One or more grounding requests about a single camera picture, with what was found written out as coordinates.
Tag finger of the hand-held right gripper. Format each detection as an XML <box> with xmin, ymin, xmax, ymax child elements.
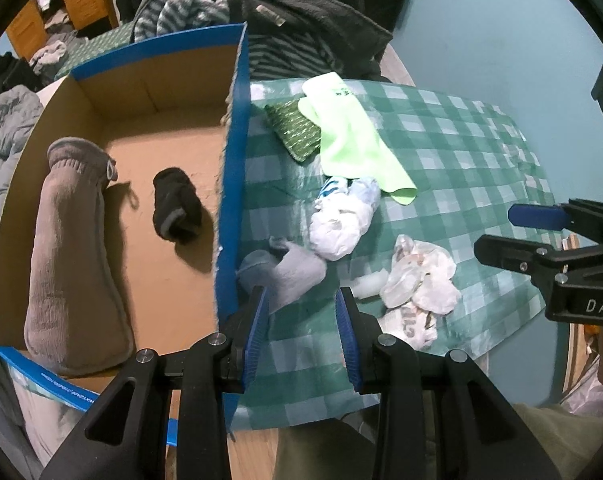
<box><xmin>473</xmin><ymin>234</ymin><xmax>582</xmax><ymax>288</ymax></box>
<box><xmin>508</xmin><ymin>198</ymin><xmax>603</xmax><ymax>247</ymax></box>

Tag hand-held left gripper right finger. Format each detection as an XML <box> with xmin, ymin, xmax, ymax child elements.
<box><xmin>334</xmin><ymin>287</ymin><xmax>562</xmax><ymax>480</ymax></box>

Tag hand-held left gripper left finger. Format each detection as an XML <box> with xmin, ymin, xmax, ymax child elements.
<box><xmin>39</xmin><ymin>285</ymin><xmax>271</xmax><ymax>480</ymax></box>

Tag short grey sock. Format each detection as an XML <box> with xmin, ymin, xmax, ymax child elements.
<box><xmin>236</xmin><ymin>239</ymin><xmax>327</xmax><ymax>313</ymax></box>

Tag printed plastic bag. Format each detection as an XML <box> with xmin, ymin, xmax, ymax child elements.
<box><xmin>379</xmin><ymin>234</ymin><xmax>459</xmax><ymax>353</ymax></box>

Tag white plastic bag bundle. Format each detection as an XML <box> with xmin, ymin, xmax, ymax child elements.
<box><xmin>309</xmin><ymin>176</ymin><xmax>382</xmax><ymax>262</ymax></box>

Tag blue cardboard box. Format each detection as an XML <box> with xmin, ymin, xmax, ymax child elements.
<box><xmin>0</xmin><ymin>22</ymin><xmax>252</xmax><ymax>448</ymax></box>

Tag light green cloth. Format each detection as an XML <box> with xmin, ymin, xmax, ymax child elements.
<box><xmin>298</xmin><ymin>72</ymin><xmax>418</xmax><ymax>207</ymax></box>

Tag green sparkly knitted cloth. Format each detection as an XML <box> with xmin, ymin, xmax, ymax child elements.
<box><xmin>264</xmin><ymin>99</ymin><xmax>323</xmax><ymax>163</ymax></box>

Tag small white roll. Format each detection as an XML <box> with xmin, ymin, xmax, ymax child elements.
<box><xmin>354</xmin><ymin>271</ymin><xmax>389</xmax><ymax>301</ymax></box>

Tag wooden board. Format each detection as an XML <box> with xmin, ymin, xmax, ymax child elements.
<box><xmin>561</xmin><ymin>232</ymin><xmax>602</xmax><ymax>403</ymax></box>

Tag clear plastic bag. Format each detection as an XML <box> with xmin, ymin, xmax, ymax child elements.
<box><xmin>564</xmin><ymin>360</ymin><xmax>603</xmax><ymax>418</ymax></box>

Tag green checkered tablecloth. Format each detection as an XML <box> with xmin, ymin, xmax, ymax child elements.
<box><xmin>229</xmin><ymin>77</ymin><xmax>557</xmax><ymax>431</ymax></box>

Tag person's olive pants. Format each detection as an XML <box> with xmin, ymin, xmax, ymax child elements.
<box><xmin>274</xmin><ymin>402</ymin><xmax>603</xmax><ymax>480</ymax></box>

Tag black sock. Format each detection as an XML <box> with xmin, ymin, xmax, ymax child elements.
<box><xmin>152</xmin><ymin>167</ymin><xmax>203</xmax><ymax>246</ymax></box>

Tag long grey sock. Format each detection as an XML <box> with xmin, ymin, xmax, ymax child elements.
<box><xmin>23</xmin><ymin>136</ymin><xmax>136</xmax><ymax>378</ymax></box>

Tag dark fleece jacket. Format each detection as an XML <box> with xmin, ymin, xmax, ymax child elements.
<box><xmin>136</xmin><ymin>0</ymin><xmax>395</xmax><ymax>81</ymax></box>

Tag grey puffy jacket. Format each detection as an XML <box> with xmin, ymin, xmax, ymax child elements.
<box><xmin>0</xmin><ymin>85</ymin><xmax>45</xmax><ymax>311</ymax></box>

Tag green patterned cloth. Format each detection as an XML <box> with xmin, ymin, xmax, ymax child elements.
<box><xmin>54</xmin><ymin>22</ymin><xmax>137</xmax><ymax>81</ymax></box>

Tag grey striped garment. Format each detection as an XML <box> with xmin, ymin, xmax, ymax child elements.
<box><xmin>134</xmin><ymin>0</ymin><xmax>357</xmax><ymax>81</ymax></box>

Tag grey white clothes pile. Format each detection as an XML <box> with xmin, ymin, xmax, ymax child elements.
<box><xmin>29</xmin><ymin>30</ymin><xmax>80</xmax><ymax>68</ymax></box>

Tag black clothes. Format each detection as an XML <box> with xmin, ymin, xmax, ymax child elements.
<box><xmin>0</xmin><ymin>52</ymin><xmax>45</xmax><ymax>106</ymax></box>

